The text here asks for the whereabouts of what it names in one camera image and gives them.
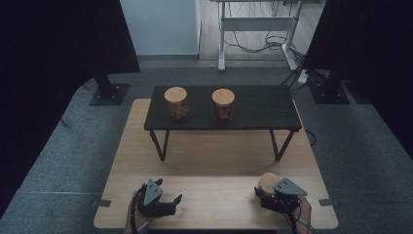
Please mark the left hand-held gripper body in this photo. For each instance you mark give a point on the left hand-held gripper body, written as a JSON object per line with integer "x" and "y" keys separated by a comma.
{"x": 152, "y": 193}

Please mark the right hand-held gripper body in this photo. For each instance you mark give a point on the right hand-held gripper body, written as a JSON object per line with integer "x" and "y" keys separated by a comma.
{"x": 289, "y": 188}

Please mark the black shelf with metal legs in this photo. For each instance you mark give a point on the black shelf with metal legs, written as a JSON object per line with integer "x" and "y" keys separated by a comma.
{"x": 253, "y": 107}

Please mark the person's right hand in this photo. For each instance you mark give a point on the person's right hand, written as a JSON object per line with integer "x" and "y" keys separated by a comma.
{"x": 303, "y": 211}

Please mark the person's left hand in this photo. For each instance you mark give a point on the person's left hand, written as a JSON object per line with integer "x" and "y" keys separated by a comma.
{"x": 139, "y": 221}

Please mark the grey tape strip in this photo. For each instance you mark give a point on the grey tape strip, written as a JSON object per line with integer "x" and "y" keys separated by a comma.
{"x": 101, "y": 203}
{"x": 328, "y": 202}

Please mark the black stand base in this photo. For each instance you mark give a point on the black stand base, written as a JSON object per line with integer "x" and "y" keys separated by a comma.
{"x": 328, "y": 92}
{"x": 108, "y": 94}

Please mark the white power strip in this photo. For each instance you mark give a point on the white power strip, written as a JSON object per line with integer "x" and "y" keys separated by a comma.
{"x": 303, "y": 77}

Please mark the black curtain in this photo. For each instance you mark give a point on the black curtain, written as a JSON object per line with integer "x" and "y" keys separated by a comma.
{"x": 48, "y": 65}
{"x": 373, "y": 48}

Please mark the white desk frame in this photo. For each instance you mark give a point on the white desk frame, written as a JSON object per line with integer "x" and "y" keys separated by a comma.
{"x": 256, "y": 24}

